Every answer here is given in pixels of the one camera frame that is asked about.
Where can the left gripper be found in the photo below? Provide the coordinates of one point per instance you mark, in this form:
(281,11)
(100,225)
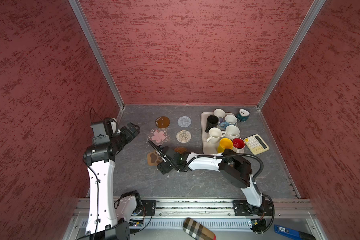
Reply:
(129,136)

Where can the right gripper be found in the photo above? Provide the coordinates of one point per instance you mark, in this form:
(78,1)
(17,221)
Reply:
(164,168)

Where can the rattan round coaster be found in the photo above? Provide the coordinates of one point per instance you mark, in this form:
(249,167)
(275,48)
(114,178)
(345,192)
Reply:
(180,150)

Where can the cork paw print coaster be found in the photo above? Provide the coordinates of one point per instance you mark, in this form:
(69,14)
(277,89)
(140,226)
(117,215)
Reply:
(154,159)

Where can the pink flower coaster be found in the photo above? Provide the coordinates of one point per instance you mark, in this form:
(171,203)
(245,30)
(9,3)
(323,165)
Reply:
(159,136)

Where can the multicolour woven round coaster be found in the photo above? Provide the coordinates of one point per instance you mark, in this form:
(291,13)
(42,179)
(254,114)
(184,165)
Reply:
(183,136)

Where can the dark amber round coaster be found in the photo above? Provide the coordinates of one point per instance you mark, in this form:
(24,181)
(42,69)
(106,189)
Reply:
(162,122)

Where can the grey woven round coaster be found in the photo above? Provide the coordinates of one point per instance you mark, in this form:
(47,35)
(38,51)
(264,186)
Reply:
(184,121)

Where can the white mug with handle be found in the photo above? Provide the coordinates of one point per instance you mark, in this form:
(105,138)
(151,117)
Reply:
(214,136)

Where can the yellow mug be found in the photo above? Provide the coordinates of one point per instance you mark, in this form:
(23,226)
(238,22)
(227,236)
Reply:
(224,144)

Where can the black mug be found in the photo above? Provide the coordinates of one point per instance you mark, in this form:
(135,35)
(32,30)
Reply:
(211,122)

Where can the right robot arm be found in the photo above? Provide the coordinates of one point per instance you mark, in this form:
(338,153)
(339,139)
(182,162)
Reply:
(240,170)

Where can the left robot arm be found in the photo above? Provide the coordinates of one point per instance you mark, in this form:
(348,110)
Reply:
(108,219)

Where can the beige tray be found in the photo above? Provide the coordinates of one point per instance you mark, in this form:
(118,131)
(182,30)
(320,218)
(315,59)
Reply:
(208,149)

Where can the white mug back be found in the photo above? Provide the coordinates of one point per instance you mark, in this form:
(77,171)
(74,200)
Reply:
(220,114)

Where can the white mug middle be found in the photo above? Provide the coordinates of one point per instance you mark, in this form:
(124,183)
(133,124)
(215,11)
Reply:
(231,132)

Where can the red interior mug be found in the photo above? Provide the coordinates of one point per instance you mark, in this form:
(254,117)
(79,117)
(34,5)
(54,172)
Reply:
(238,145)

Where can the white blue mug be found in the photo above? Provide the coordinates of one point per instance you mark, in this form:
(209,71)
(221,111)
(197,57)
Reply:
(229,120)

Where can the plaid case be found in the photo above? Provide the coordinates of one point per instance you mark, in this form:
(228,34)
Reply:
(197,230)

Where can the teal cat mug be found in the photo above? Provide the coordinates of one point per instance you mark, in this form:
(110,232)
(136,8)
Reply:
(243,115)

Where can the yellow calculator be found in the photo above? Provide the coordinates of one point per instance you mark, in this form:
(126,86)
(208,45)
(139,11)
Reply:
(256,144)

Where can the blue tool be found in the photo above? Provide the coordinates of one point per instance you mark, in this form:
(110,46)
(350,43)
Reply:
(293,234)

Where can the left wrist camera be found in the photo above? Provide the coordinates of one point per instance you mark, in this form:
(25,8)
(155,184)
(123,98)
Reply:
(104,130)

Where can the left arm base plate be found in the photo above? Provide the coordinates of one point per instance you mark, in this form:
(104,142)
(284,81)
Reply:
(148,208)

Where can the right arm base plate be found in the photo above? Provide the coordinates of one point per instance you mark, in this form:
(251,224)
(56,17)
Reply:
(242,208)

